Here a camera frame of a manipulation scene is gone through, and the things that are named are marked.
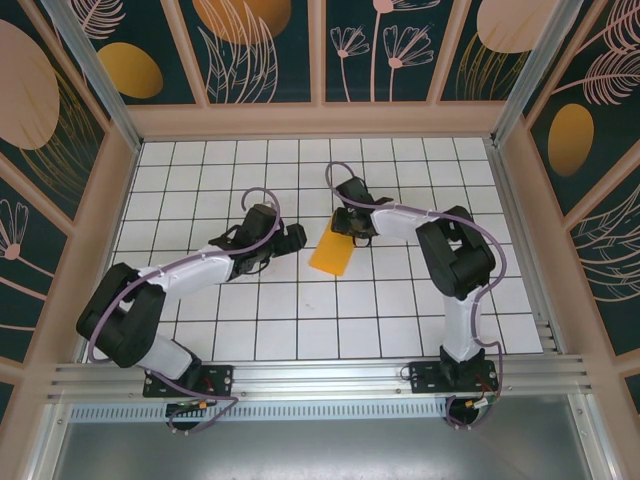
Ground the black controller board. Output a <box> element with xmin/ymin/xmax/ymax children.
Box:
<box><xmin>166</xmin><ymin>399</ymin><xmax>221</xmax><ymax>416</ymax></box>

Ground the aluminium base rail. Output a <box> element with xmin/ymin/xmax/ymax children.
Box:
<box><xmin>47</xmin><ymin>354</ymin><xmax>594</xmax><ymax>401</ymax></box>

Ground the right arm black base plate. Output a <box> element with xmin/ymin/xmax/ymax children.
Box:
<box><xmin>409</xmin><ymin>360</ymin><xmax>499</xmax><ymax>396</ymax></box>

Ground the orange cloth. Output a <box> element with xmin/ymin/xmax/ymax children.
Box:
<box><xmin>308</xmin><ymin>223</ymin><xmax>356</xmax><ymax>277</ymax></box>

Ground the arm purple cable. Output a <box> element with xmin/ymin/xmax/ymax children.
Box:
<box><xmin>325</xmin><ymin>160</ymin><xmax>506</xmax><ymax>431</ymax></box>
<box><xmin>84</xmin><ymin>187</ymin><xmax>286</xmax><ymax>436</ymax></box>

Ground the grey metal sheet panel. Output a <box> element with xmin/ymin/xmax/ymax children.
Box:
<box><xmin>49</xmin><ymin>394</ymin><xmax>596</xmax><ymax>480</ymax></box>

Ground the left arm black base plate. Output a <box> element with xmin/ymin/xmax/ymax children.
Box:
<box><xmin>143</xmin><ymin>364</ymin><xmax>236</xmax><ymax>399</ymax></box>

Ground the slotted metal cable tray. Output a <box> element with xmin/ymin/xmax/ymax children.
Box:
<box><xmin>69</xmin><ymin>403</ymin><xmax>451</xmax><ymax>422</ymax></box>

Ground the aluminium side rail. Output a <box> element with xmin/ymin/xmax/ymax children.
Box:
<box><xmin>484</xmin><ymin>139</ymin><xmax>566</xmax><ymax>356</ymax></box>

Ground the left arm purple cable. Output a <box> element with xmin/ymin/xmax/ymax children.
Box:
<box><xmin>84</xmin><ymin>187</ymin><xmax>286</xmax><ymax>436</ymax></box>

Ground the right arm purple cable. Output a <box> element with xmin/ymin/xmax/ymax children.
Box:
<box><xmin>325</xmin><ymin>160</ymin><xmax>506</xmax><ymax>431</ymax></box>

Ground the aluminium corner post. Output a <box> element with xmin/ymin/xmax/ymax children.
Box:
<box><xmin>42</xmin><ymin>0</ymin><xmax>144</xmax><ymax>151</ymax></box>
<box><xmin>492</xmin><ymin>0</ymin><xmax>581</xmax><ymax>146</ymax></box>

